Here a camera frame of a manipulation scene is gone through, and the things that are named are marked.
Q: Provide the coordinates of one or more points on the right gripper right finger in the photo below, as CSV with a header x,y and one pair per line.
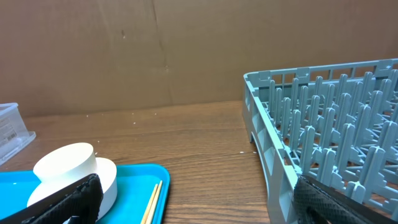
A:
x,y
315,202

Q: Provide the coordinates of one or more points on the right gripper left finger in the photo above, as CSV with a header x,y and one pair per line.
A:
x,y
77,203

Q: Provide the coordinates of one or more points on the white cup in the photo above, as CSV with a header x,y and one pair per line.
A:
x,y
66,164

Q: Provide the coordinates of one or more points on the grey dishwasher rack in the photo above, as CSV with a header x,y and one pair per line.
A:
x,y
335,123

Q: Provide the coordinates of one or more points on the small white saucer bowl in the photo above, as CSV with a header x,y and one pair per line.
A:
x,y
105,169

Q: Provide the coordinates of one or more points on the teal serving tray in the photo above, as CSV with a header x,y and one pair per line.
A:
x,y
135,186

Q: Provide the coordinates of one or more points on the left wooden chopstick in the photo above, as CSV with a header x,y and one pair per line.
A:
x,y
145,215

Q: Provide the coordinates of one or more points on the wooden chopstick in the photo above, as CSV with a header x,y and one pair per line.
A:
x,y
153,205
145,215

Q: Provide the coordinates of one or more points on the right wooden chopstick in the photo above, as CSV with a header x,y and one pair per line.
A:
x,y
153,205

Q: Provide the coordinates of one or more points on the clear plastic bin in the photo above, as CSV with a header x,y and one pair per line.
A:
x,y
14,134

